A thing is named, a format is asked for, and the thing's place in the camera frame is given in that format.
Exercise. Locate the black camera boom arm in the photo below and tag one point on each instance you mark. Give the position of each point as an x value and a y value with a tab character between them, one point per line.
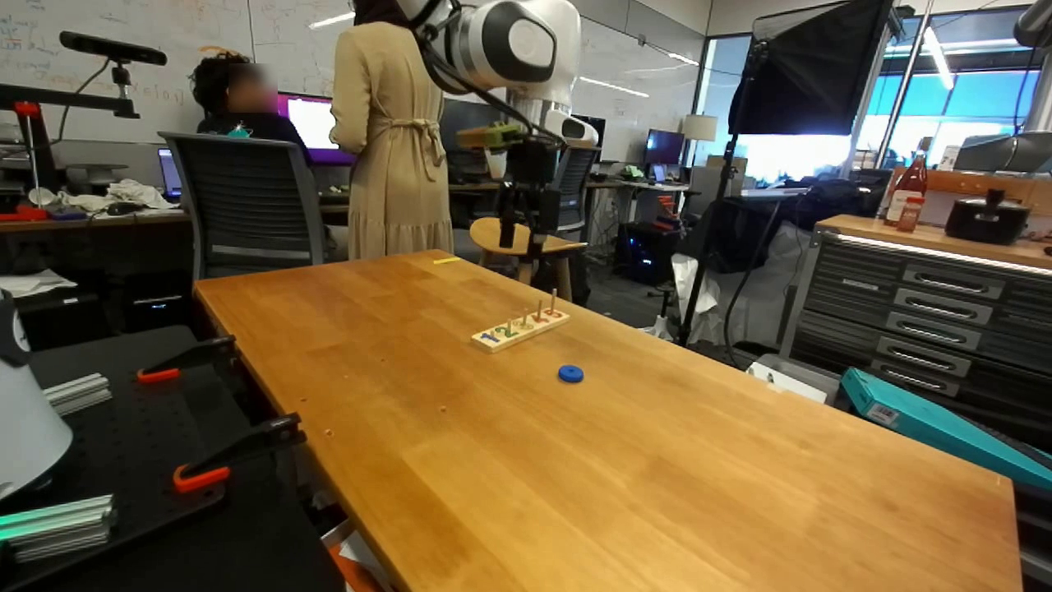
75	88

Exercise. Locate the black photo softbox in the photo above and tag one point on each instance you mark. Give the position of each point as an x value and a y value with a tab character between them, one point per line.
810	68

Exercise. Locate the monitor with purple screen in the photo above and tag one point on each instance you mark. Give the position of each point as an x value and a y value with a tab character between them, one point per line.
312	123

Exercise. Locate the yellow tape strip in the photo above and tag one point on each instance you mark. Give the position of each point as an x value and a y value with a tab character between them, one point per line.
443	262

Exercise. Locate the person in beige dress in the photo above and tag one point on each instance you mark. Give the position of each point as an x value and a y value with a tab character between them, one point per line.
390	136

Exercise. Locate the white flat box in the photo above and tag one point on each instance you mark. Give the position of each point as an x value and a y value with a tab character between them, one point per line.
790	380

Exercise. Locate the red labelled bottle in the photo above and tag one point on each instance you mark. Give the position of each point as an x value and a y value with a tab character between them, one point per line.
905	198

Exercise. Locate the round wooden stool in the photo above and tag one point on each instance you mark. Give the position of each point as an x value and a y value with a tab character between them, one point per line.
527	249

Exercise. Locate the black light stand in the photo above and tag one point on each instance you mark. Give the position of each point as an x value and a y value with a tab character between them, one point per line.
706	234

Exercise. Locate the grey drawer cabinet wooden top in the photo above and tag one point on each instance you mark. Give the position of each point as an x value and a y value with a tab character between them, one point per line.
930	306

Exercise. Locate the seated person dark top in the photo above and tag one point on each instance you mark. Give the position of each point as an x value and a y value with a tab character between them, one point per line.
234	95

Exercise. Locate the small blue round lid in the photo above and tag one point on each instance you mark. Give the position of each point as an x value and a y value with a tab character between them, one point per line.
569	373

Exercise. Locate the aluminium extrusion bar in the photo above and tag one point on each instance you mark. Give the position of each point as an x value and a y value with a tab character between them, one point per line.
54	522
75	394

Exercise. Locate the grey mesh office chair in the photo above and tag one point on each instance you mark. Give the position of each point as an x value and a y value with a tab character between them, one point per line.
246	201

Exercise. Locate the wooden peg holder board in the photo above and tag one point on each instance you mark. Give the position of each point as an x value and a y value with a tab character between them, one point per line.
519	327

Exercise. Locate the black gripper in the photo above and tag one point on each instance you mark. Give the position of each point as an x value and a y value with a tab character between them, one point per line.
532	165

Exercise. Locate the white table lamp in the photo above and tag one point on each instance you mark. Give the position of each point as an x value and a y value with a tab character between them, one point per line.
698	130

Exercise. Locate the teal and black case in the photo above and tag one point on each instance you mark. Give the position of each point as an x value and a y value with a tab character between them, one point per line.
942	429

